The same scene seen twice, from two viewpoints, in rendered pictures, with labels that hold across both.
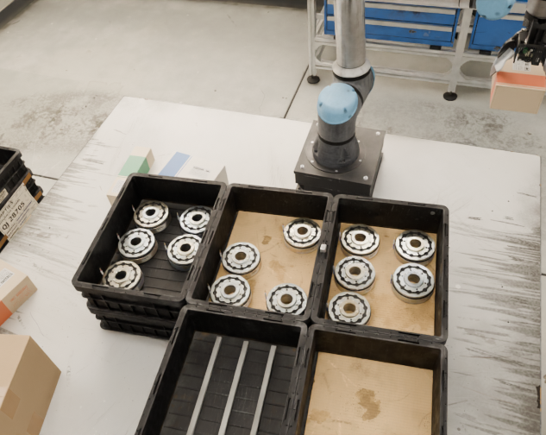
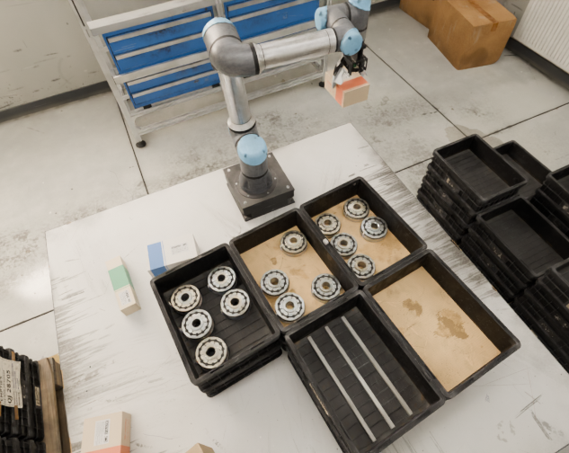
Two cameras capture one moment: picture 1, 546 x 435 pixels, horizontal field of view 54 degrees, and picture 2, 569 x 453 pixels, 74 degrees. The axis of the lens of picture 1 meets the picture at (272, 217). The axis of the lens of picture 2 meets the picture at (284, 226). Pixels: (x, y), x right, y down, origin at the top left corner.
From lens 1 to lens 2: 0.63 m
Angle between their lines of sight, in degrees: 27
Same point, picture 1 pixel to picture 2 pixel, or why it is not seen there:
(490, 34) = not seen: hidden behind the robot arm
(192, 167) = (171, 248)
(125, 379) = (259, 413)
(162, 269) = (228, 326)
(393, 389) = (416, 289)
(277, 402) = (373, 344)
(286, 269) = (303, 269)
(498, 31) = not seen: hidden behind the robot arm
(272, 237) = (275, 257)
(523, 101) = (360, 95)
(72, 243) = (123, 362)
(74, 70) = not seen: outside the picture
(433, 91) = (225, 113)
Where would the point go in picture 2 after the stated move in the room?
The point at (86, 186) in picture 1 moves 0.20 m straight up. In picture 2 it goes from (88, 316) to (61, 296)
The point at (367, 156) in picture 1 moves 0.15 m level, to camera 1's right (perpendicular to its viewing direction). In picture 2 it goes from (276, 173) to (297, 155)
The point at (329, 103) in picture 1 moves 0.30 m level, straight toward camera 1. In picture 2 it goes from (251, 151) to (299, 197)
